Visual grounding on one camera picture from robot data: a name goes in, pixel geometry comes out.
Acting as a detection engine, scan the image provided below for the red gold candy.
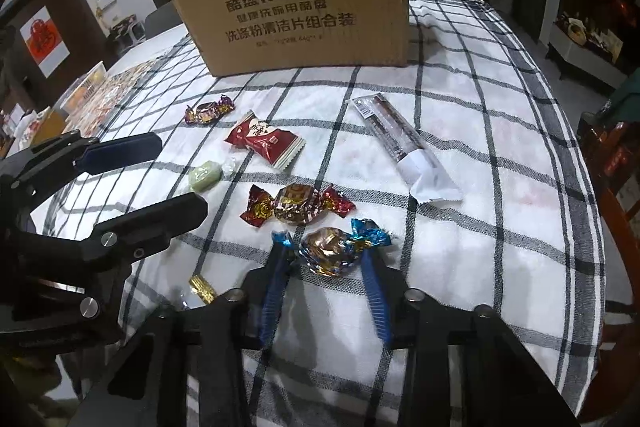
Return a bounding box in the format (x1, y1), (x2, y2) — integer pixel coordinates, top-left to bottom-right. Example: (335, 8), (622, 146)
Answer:
(240, 183), (357, 229)

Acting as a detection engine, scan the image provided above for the purple gold candy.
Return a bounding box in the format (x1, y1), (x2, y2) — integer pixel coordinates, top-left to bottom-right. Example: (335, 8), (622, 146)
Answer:
(184, 94), (236, 126)

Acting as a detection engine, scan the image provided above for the white basket with fruit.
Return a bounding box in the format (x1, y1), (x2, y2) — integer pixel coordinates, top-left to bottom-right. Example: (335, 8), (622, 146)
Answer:
(60, 62), (108, 112)

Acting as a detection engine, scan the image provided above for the red gift box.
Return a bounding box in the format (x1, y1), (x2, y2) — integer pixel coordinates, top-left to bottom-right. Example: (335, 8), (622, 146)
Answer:
(600, 127), (640, 192)

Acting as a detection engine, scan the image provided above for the grey upholstered chair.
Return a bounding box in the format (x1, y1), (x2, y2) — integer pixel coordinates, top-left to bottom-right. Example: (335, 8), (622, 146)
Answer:
(144, 2), (186, 40)

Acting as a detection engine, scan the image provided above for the small wicker basket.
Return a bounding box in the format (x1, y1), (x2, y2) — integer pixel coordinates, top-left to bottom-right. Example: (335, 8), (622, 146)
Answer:
(565, 21), (591, 44)

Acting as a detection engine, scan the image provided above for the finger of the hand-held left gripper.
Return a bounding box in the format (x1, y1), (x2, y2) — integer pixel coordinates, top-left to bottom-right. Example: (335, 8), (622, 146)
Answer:
(10, 130), (164, 204)
(29, 193), (209, 279)

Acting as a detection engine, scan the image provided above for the red white wall poster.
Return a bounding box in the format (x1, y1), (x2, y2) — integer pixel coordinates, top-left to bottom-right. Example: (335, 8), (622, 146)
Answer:
(20, 6), (70, 76)

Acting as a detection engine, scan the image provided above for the blue gold candy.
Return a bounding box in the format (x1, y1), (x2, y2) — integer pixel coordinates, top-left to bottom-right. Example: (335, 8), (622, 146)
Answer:
(272, 218), (392, 278)

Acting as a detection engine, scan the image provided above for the brown tissue box floral cover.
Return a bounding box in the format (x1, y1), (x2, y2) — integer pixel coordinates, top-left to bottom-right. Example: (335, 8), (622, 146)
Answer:
(15, 104), (66, 148)

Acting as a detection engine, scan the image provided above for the green cloth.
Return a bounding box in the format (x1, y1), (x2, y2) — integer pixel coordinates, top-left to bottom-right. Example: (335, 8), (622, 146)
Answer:
(607, 72), (640, 118)

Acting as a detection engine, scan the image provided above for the yellow candy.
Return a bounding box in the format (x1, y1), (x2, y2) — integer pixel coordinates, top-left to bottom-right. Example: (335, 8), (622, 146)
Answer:
(189, 274), (217, 306)

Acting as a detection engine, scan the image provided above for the patterned tile-print table mat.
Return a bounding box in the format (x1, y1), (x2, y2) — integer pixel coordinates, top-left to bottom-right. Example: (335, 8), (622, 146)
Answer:
(75, 57), (171, 132)

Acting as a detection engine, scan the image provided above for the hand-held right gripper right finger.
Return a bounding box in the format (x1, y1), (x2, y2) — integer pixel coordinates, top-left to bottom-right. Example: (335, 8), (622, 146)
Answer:
(360, 249), (582, 427)

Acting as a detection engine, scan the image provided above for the white low sideboard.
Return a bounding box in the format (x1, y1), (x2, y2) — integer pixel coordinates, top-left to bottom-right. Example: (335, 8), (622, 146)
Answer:
(545, 19), (631, 90)

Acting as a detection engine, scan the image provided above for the green candy clear wrapper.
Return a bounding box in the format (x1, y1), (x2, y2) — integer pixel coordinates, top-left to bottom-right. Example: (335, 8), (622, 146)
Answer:
(182, 157), (241, 194)

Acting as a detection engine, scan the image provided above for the long sausage stick packet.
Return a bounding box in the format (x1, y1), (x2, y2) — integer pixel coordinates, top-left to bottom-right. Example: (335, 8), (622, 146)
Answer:
(348, 93), (463, 202)

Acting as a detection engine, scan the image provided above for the white small storage rack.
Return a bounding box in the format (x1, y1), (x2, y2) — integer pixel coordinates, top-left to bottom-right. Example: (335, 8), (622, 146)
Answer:
(107, 14), (146, 50)

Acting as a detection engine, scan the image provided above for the red-brown wooden chair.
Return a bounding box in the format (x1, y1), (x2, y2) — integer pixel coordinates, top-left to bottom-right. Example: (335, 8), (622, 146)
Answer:
(577, 112), (640, 308)

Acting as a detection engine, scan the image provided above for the small red snack packet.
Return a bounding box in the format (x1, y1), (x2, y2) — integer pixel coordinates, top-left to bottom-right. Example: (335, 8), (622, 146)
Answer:
(223, 109), (307, 171)

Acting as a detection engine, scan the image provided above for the black white plaid tablecloth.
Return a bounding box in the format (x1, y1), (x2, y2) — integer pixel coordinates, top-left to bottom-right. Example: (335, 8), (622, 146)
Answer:
(30, 0), (606, 427)

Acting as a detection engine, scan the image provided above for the dark wooden door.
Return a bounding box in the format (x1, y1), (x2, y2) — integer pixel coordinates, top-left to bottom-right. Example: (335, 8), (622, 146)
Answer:
(0, 0), (108, 108)

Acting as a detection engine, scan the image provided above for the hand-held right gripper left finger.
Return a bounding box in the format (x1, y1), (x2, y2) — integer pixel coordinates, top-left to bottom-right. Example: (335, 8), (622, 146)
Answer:
(80, 231), (302, 427)

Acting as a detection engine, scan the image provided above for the white printed table cover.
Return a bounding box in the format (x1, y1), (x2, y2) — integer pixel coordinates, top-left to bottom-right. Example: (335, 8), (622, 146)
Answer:
(50, 27), (193, 118)

